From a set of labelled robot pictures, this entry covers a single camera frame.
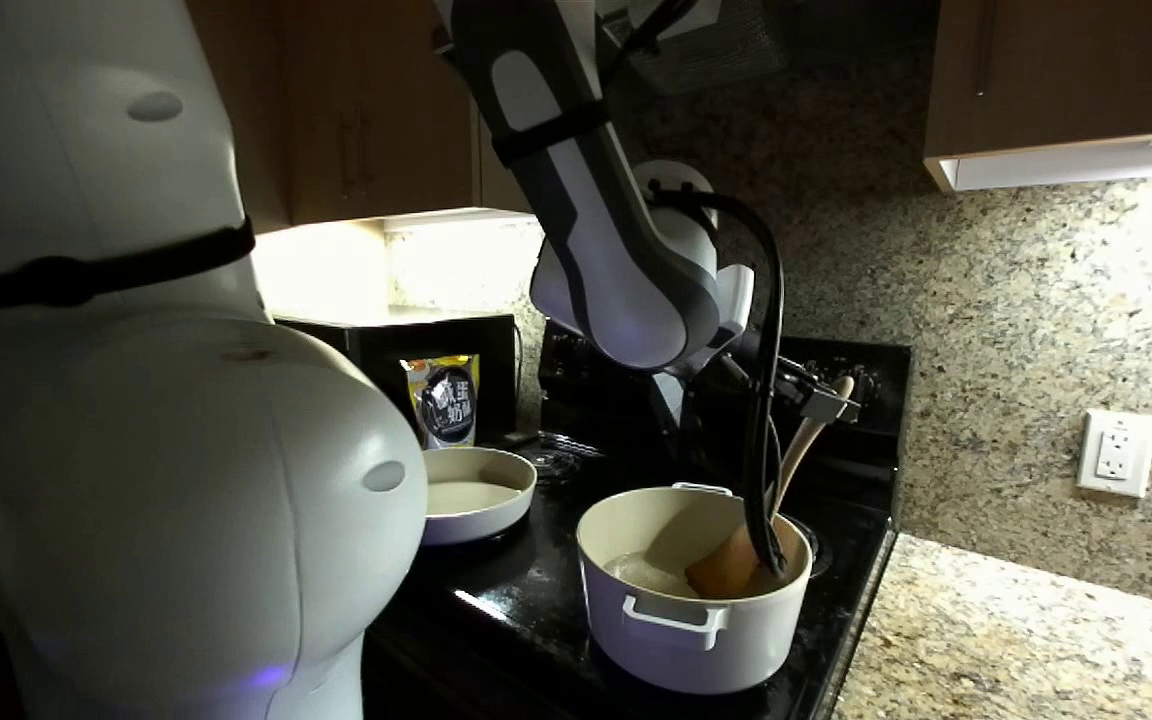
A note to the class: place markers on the black electric stove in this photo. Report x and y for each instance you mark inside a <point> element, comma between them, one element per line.
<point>522,625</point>

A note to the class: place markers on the white cooking pot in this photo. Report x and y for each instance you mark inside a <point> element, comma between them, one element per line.
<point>681,644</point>

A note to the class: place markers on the black countertop appliance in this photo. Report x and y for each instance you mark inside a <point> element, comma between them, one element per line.
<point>376,337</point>

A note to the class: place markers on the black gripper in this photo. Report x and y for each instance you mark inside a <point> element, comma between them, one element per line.
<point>801,392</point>

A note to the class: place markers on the wooden spoon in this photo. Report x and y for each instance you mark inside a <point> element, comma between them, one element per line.
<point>730,567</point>

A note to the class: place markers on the white wall outlet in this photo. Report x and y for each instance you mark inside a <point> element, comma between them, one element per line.
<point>1118,455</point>

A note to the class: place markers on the white shallow pan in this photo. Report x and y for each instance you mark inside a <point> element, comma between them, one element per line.
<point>480,500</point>

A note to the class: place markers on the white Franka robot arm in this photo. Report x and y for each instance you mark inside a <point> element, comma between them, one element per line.
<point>176,505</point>

